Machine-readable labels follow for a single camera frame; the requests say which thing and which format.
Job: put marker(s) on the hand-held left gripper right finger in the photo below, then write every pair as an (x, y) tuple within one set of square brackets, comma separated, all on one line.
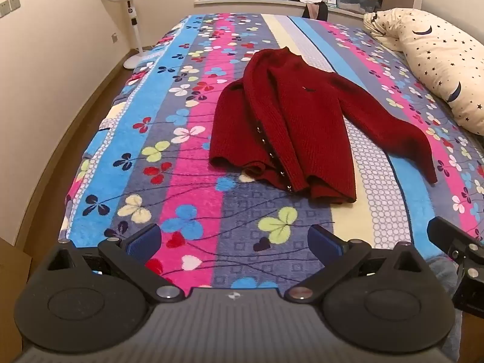
[(321, 241)]

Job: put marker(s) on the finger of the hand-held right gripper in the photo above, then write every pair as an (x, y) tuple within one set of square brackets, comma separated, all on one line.
[(448, 234)]

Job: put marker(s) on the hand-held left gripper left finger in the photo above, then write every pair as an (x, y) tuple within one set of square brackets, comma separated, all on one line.
[(143, 242)]

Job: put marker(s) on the red knitted sweater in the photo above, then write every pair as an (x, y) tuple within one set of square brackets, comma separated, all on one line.
[(295, 121)]

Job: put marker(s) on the person's grey pants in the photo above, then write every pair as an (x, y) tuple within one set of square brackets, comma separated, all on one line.
[(442, 276)]

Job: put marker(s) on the striped floral blanket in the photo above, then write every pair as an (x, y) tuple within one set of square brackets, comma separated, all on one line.
[(170, 140)]

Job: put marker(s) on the brown wooden board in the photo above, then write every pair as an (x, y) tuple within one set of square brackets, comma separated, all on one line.
[(13, 264)]

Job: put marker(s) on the cream star print pillow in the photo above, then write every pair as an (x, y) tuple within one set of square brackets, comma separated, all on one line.
[(442, 56)]

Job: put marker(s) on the small teal box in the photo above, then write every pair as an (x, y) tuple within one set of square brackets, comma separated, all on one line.
[(331, 2)]

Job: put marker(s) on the white window sill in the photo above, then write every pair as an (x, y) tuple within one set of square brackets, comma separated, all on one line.
[(245, 0)]

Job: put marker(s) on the wall switch panel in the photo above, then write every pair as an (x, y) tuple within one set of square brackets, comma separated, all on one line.
[(9, 6)]

